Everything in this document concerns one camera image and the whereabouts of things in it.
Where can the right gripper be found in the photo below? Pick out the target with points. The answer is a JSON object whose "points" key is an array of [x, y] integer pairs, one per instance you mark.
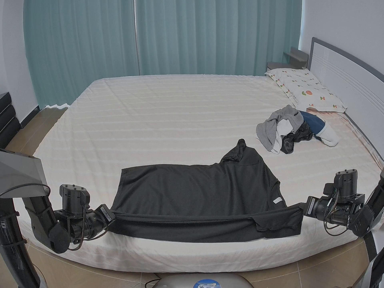
{"points": [[319, 208]]}

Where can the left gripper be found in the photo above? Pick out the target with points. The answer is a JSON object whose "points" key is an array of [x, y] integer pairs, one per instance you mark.
{"points": [[96, 220]]}

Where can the bed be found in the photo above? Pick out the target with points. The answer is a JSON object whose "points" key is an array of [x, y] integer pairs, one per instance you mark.
{"points": [[180, 115]]}

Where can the white printed pillow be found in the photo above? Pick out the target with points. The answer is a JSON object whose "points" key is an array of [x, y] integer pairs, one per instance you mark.
{"points": [[309, 85]]}

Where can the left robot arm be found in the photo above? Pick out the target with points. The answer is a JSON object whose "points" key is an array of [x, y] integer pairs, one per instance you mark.
{"points": [[39, 214]]}

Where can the black chest of drawers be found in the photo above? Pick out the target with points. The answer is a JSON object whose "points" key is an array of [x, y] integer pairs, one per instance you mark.
{"points": [[7, 118]]}

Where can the grey bedside table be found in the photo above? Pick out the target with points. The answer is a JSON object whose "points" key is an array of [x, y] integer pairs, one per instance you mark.
{"points": [[295, 57]]}

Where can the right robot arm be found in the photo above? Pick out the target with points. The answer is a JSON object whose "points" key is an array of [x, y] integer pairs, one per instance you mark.
{"points": [[348, 187]]}

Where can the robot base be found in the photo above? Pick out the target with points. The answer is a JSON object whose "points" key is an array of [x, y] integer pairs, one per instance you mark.
{"points": [[201, 281]]}

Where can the pile of clothes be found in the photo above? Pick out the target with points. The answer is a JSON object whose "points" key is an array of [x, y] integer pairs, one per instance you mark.
{"points": [[282, 127]]}

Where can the black T-shirt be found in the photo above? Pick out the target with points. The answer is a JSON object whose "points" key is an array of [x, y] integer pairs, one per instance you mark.
{"points": [[195, 190]]}

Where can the blue-green curtain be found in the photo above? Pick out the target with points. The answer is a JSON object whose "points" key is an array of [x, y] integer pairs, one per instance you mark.
{"points": [[216, 25], [81, 40]]}

